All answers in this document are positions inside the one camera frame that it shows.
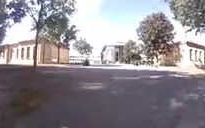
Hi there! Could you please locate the small dark bush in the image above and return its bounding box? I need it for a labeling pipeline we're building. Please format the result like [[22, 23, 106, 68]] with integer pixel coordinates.
[[82, 58, 91, 67]]

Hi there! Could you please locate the white low building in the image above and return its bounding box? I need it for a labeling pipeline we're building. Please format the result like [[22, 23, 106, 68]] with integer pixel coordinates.
[[161, 40, 205, 69]]

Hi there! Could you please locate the tan brick building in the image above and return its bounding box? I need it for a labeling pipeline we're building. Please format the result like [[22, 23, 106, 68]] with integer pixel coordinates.
[[0, 38, 71, 65]]

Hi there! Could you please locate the round dense tree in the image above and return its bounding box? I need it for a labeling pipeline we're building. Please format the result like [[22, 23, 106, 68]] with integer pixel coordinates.
[[136, 12, 176, 67]]

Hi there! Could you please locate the grey distant building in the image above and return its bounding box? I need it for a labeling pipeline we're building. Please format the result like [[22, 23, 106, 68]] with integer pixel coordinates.
[[100, 42, 125, 65]]

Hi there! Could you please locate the tree beside brick building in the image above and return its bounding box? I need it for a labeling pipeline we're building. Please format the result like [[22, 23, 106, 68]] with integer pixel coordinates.
[[44, 16, 80, 65]]

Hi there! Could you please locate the thin-trunked tree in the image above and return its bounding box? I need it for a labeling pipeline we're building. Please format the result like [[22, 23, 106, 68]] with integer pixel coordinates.
[[8, 0, 77, 70]]

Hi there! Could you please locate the small distant tree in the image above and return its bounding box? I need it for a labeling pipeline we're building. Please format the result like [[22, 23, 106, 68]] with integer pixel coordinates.
[[72, 37, 94, 61]]

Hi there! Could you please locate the overhanging leafy tree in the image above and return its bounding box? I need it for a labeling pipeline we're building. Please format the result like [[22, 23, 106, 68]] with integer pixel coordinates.
[[166, 0, 205, 36]]

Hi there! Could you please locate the green bushy tree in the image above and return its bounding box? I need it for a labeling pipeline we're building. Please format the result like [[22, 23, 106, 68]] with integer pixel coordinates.
[[121, 39, 144, 65]]

